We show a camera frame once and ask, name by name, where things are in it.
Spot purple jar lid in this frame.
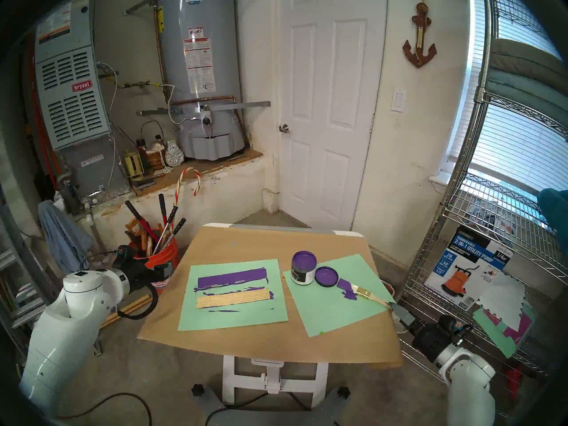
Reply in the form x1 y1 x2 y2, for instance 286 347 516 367
315 266 339 288

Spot grey water heater tank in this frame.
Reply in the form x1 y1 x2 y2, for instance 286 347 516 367
153 0 247 161

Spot black base cable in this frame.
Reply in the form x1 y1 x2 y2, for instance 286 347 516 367
205 392 271 426

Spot grey Bryant furnace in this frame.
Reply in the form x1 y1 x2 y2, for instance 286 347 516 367
33 0 129 199

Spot white window blinds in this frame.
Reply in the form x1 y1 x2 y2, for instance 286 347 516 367
446 0 568 193

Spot rusty anchor wall decoration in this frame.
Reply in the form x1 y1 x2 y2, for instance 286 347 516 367
402 0 438 68

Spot white panel door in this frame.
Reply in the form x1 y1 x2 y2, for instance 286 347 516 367
279 0 389 231

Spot teal fabric object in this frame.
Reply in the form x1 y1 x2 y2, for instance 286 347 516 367
537 188 568 239

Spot teal green cushion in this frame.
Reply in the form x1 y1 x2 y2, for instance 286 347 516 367
481 68 568 139

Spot striped candy cane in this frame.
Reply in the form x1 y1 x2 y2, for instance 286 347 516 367
171 167 201 235

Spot black-grip metal tool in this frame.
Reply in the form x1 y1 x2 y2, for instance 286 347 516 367
161 218 187 250
153 206 178 252

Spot wooden-handled paintbrush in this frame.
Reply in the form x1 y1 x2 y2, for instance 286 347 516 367
351 284 395 307

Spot black floor cable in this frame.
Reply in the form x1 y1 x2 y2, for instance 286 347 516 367
58 392 154 426

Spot yellow jug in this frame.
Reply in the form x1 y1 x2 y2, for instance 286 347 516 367
122 151 145 181

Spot olive green cushion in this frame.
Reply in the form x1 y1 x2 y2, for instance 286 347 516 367
490 38 568 84

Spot green paper stack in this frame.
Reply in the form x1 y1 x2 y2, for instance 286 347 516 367
472 308 517 358

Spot white window sill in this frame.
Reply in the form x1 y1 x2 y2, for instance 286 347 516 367
429 174 458 195

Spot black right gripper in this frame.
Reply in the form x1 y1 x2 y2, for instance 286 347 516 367
390 303 451 363

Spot chrome wire shelf rack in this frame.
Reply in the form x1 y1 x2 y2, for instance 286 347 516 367
399 0 568 421

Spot wooden dowel sticks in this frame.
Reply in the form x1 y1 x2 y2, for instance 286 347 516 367
100 293 152 329

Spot utility pump box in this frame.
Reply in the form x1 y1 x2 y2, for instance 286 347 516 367
424 225 515 310

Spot blue hanging cloth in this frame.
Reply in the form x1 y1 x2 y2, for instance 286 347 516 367
38 200 94 275

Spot wicker basket with handle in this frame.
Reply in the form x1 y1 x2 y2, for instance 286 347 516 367
140 120 166 170

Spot light green paper sheet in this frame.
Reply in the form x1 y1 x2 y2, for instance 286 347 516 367
283 253 397 338
178 259 289 331

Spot purple paint jar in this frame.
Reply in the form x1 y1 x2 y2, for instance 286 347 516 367
291 251 318 285

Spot brown kraft paper cover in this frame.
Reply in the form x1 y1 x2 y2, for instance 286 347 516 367
137 225 404 369

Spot metal heater strap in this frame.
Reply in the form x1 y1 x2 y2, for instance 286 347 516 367
137 101 271 116

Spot grey metal ladder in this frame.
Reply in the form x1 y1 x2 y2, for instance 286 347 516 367
0 181 58 341

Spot wooden ledge board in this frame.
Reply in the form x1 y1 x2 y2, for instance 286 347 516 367
131 149 263 197

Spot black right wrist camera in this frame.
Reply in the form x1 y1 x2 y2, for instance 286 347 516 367
439 316 464 337

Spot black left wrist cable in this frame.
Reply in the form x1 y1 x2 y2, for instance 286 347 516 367
116 282 159 320

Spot white scalloped paper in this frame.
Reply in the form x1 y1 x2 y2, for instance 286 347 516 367
477 272 527 329

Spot foil-wrapped bundle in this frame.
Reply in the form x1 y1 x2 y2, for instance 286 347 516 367
164 140 184 167

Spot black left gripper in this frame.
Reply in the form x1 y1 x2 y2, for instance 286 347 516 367
129 256 174 292

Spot orange plastic bucket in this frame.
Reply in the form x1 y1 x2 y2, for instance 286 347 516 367
129 239 179 292

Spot magenta paper sheet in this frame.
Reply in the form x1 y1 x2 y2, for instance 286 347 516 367
488 310 533 346

